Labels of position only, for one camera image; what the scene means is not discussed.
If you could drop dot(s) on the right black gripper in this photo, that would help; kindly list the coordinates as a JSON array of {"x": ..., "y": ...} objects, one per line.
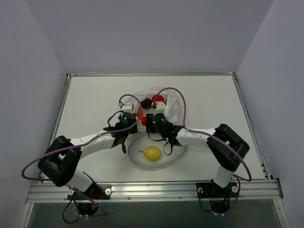
[{"x": 153, "y": 118}]

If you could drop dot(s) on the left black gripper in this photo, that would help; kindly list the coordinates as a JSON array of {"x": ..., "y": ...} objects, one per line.
[{"x": 132, "y": 118}]

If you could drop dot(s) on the orange fake fruit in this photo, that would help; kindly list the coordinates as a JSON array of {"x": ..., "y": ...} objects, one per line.
[{"x": 139, "y": 112}]

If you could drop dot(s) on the red yellow fake peach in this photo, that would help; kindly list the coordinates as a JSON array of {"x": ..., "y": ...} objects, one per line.
[{"x": 143, "y": 120}]

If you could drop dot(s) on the white plastic bag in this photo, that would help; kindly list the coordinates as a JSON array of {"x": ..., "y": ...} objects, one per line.
[{"x": 173, "y": 110}]

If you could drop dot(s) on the yellow fake pear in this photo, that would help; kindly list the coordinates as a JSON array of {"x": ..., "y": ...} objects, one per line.
[{"x": 151, "y": 153}]

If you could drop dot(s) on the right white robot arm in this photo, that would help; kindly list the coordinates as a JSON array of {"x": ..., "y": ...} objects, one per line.
[{"x": 225, "y": 144}]

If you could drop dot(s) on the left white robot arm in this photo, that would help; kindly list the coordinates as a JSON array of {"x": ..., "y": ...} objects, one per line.
[{"x": 63, "y": 156}]

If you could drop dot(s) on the dark fake fruit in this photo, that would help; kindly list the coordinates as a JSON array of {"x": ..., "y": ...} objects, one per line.
[{"x": 146, "y": 103}]

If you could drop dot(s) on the red fake apple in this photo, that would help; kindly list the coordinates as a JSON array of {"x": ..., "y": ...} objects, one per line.
[{"x": 157, "y": 98}]

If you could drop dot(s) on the white oval plate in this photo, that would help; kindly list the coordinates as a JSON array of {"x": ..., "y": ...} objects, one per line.
[{"x": 170, "y": 154}]

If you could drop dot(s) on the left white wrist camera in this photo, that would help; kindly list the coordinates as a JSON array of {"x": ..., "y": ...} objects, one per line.
[{"x": 126, "y": 107}]

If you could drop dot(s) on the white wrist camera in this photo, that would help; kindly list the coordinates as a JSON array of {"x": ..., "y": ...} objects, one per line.
[
  {"x": 160, "y": 108},
  {"x": 126, "y": 107}
]

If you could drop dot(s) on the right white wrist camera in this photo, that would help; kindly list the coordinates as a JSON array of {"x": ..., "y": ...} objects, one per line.
[{"x": 160, "y": 108}]

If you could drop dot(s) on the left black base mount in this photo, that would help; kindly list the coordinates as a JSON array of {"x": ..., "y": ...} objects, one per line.
[{"x": 87, "y": 202}]

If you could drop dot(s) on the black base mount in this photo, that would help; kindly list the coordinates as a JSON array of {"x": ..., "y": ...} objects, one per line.
[
  {"x": 87, "y": 202},
  {"x": 215, "y": 199}
]

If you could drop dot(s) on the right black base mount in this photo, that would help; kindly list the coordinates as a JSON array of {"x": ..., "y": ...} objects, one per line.
[{"x": 215, "y": 199}]

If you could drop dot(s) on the aluminium front rail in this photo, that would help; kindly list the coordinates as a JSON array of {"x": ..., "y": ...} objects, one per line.
[{"x": 155, "y": 191}]

